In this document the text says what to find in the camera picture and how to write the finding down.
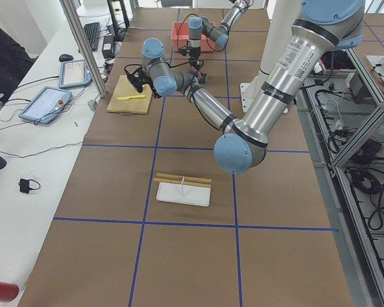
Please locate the white rectangular tray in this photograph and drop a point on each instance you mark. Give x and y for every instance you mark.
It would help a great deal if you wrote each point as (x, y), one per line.
(184, 194)

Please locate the yellow plastic knife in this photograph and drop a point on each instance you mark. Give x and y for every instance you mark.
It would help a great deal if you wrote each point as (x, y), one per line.
(131, 97)

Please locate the wooden towel rack bar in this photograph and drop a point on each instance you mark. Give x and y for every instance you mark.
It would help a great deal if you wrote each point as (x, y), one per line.
(170, 181)

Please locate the grey and red cloth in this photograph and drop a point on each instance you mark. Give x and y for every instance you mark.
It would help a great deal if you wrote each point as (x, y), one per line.
(198, 75)

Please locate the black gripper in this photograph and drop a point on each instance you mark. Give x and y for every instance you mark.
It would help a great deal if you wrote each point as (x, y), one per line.
(194, 54)
(143, 80)

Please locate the black keyboard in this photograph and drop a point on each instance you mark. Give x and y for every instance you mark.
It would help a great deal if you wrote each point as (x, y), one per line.
(92, 32)

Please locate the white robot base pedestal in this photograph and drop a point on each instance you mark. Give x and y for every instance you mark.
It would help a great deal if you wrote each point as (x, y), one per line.
(279, 34)

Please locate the black power adapter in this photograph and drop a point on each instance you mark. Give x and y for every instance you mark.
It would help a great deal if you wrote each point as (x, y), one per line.
(108, 47)

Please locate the red cylinder object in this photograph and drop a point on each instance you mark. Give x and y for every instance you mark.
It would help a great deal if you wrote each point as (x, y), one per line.
(8, 292)

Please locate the aluminium frame post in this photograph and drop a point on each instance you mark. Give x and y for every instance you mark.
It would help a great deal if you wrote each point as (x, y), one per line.
(76, 28)

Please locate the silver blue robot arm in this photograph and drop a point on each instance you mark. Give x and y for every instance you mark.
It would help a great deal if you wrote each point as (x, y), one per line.
(199, 26)
(320, 27)

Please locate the near teach pendant tablet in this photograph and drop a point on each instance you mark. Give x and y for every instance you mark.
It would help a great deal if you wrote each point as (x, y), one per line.
(46, 105)

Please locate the black clip with cord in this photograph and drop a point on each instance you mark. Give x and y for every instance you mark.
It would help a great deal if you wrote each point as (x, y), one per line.
(28, 185)

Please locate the pink plastic bin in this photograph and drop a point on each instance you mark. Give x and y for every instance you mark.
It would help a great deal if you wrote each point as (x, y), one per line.
(180, 36)

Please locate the teach pendant tablet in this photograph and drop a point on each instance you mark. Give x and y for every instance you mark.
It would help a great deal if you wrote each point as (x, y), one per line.
(74, 74)
(46, 105)

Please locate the person in black clothing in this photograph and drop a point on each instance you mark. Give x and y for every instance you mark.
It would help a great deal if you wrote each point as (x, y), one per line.
(15, 63)

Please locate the black computer mouse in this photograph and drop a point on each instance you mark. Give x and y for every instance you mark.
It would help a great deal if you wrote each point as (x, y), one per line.
(65, 58)

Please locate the far teach pendant tablet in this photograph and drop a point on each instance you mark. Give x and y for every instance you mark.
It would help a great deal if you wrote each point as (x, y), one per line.
(74, 74)

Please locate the bamboo cutting board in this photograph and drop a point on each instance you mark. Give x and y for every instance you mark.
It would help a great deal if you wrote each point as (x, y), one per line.
(126, 100)

